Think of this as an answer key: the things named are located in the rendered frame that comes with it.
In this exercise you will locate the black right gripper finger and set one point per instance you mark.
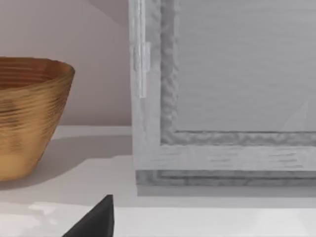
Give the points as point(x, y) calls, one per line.
point(98, 219)

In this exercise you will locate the golden brown ribbed bowl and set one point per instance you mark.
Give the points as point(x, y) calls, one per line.
point(29, 118)

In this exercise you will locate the grey cabinet door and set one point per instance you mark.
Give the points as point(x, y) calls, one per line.
point(234, 74)

